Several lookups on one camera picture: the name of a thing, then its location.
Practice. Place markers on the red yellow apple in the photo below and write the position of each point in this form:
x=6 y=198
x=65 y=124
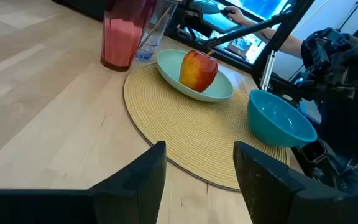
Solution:
x=197 y=71

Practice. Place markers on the person's hand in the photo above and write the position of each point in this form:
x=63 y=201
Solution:
x=236 y=15

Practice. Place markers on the black metal camera frame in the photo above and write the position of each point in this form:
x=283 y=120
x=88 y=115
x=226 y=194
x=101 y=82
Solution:
x=278 y=34

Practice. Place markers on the computer monitor screen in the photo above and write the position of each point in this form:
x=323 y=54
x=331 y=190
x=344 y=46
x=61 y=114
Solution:
x=247 y=43

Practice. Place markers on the person's forearm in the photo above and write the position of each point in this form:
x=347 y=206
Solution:
x=278 y=39

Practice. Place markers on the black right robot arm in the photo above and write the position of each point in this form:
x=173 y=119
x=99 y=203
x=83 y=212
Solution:
x=350 y=124

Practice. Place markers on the clear drinking glass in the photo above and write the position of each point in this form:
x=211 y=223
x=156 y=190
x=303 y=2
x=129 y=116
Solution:
x=154 y=37

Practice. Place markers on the pink translucent cup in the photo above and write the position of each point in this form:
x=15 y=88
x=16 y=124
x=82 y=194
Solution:
x=121 y=40

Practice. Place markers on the teal glossy bowl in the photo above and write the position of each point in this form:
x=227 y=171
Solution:
x=275 y=121

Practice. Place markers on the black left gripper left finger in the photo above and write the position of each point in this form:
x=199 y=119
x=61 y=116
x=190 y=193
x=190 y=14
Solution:
x=135 y=193

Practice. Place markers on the light green plate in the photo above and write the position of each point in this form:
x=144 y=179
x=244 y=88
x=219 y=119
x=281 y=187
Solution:
x=169 y=68

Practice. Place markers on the round woven straw placemat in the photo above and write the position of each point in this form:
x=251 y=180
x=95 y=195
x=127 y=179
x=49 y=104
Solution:
x=191 y=130

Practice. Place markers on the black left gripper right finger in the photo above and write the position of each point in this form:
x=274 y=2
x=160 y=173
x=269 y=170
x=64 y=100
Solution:
x=259 y=186

